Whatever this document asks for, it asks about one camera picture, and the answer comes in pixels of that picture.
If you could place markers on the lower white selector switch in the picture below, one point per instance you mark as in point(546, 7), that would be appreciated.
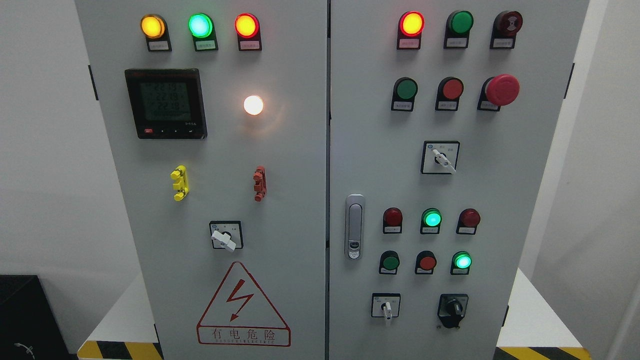
point(385, 305)

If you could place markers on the red push button upper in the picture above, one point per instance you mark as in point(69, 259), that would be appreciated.
point(448, 95)

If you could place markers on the green push button upper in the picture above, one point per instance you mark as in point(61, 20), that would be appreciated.
point(403, 95)

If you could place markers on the red lit indicator right door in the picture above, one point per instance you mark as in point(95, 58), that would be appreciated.
point(409, 33)

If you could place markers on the red indicator light left door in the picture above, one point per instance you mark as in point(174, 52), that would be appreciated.
point(248, 29)

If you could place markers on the black digital power meter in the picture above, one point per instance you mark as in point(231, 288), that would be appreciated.
point(167, 103)

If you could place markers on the green lit indicator middle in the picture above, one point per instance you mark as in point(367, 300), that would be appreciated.
point(431, 220)

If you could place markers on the red push button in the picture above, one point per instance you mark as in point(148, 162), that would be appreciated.
point(425, 263)
point(448, 95)

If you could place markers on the grey right cabinet door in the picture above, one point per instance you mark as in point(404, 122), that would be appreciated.
point(378, 153)

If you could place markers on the red indicator light right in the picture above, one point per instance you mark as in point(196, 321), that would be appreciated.
point(468, 222)

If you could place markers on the grey left cabinet door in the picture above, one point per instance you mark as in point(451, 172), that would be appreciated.
point(283, 234)

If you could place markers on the red electric warning sticker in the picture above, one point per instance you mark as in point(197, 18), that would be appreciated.
point(240, 314)

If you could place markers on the green push button lower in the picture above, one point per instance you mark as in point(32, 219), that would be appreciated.
point(389, 263)

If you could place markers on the dark red indicator light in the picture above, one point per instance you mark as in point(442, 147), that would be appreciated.
point(392, 221)

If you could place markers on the green unlit indicator light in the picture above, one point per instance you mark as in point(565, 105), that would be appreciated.
point(457, 30)

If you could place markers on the green illuminated button lower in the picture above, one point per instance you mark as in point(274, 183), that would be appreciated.
point(461, 263)

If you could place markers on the white handle selector switch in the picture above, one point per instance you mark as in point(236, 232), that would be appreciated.
point(226, 234)

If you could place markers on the black box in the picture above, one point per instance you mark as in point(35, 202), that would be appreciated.
point(28, 330)

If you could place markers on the red emergency stop button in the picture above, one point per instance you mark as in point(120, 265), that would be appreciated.
point(498, 91)

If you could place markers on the black knob switch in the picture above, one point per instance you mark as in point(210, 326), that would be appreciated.
point(452, 309)

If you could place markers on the silver door lock handle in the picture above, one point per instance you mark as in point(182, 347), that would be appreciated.
point(354, 214)

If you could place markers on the grey cabinet door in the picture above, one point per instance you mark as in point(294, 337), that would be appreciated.
point(378, 153)
point(283, 234)

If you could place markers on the green lit indicator light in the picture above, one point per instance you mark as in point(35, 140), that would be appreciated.
point(203, 33)

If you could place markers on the red push button lower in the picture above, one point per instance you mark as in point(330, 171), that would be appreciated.
point(425, 263)

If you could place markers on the upper right selector switch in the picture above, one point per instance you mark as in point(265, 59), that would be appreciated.
point(440, 157)

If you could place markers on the green push button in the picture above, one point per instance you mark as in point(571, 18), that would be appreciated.
point(403, 95)
point(389, 263)

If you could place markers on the white lit indicator light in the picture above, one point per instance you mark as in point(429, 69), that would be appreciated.
point(253, 105)

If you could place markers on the yellow indicator light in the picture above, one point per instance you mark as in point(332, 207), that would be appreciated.
point(156, 32)

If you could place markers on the white platform with hazard stripes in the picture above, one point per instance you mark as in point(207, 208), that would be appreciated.
point(532, 330)

